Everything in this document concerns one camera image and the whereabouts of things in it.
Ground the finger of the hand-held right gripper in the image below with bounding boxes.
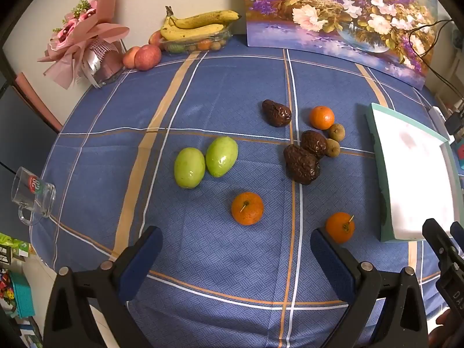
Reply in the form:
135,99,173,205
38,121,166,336
450,221,464,251
422,218,458,274

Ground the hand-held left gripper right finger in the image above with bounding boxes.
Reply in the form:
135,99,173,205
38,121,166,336
310,228,430,348

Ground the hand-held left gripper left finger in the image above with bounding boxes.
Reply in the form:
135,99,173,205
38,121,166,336
43,226,164,348

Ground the mandarin orange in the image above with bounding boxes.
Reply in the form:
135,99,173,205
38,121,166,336
309,106,335,130
231,192,264,226
325,212,356,244

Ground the white tray with teal rim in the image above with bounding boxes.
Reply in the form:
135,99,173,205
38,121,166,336
365,103,464,243

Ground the dark brown wrinkled fruit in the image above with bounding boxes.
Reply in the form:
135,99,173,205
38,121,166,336
262,99,292,128
283,144,321,186
301,130,328,159

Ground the green oval fruit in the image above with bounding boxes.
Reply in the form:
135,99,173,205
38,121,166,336
205,136,239,178
174,147,206,189

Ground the person's right hand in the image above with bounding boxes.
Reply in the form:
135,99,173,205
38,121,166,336
428,307,464,348

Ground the black charger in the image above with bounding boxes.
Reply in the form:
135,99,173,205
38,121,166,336
444,110,464,136

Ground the white power strip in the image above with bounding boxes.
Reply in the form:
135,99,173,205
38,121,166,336
428,106,454,142

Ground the clear glass mug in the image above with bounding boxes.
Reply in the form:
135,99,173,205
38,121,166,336
11,167,57,225

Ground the green package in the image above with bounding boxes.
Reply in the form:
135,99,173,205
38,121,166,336
0,233,31,262

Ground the blue plaid tablecloth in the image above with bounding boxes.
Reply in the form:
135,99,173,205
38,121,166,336
31,34,464,348

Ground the dark wooden furniture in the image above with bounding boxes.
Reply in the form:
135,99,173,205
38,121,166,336
0,72,64,175

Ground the pale orange peach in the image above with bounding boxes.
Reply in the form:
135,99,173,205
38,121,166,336
122,46,140,69

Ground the clear plastic fruit container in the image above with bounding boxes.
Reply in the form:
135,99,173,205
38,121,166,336
159,29,233,54

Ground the pink wrapped flower bouquet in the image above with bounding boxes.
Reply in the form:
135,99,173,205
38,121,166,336
37,0,130,90

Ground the yellow banana bunch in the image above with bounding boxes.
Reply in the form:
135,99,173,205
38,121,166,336
160,6,242,41

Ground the flower painting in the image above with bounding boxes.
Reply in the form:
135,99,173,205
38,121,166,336
242,0,439,91

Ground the black charging cable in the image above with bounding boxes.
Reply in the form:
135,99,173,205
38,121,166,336
409,19,464,97

